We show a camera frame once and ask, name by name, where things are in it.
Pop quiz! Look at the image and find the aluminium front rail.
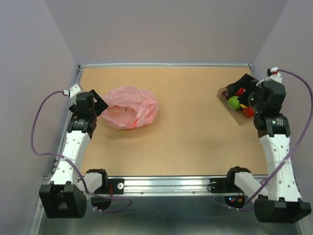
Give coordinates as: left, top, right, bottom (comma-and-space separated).
41, 175, 300, 196

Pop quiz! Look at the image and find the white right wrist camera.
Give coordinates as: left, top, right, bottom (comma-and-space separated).
256, 67, 282, 88

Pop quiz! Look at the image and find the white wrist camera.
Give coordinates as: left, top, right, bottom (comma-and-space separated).
256, 67, 282, 88
62, 83, 83, 103

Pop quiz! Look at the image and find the dark purple fruit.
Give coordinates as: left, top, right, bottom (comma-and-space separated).
222, 90, 229, 100

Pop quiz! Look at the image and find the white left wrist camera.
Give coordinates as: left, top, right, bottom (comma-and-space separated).
62, 83, 83, 103

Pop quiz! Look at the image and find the red apple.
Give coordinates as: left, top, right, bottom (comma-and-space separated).
242, 107, 254, 118

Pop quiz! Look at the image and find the red pomegranate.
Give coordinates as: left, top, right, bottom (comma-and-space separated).
235, 88, 245, 96

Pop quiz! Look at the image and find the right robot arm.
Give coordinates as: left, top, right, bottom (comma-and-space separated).
225, 70, 312, 224

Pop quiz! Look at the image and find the green fruit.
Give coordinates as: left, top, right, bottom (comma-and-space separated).
227, 96, 241, 110

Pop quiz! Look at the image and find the pink plastic bag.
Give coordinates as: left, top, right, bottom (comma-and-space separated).
100, 86, 158, 130

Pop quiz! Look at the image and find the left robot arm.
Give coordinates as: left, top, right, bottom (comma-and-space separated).
39, 90, 109, 218

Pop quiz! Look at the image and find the clear plastic container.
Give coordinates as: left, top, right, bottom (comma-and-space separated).
217, 77, 258, 125

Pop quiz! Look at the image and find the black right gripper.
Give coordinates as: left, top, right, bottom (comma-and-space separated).
228, 73, 265, 113

